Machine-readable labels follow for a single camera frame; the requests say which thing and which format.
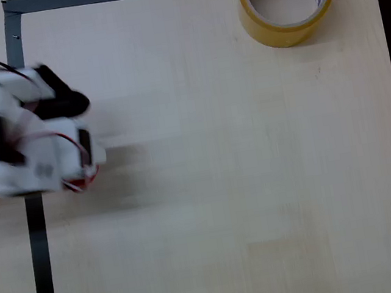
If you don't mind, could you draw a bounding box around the small red tape roll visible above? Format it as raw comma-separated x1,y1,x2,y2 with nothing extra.
60,164,104,196

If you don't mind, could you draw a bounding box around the large yellow tape roll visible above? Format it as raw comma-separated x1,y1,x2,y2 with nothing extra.
237,0,343,54

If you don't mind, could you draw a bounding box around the red white gripper servo cable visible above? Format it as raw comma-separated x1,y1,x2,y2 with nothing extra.
11,123,97,201

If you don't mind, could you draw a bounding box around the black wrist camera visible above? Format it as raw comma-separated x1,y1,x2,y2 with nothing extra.
21,57,94,126

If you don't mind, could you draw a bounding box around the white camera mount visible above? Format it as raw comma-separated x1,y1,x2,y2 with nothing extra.
0,62,57,108

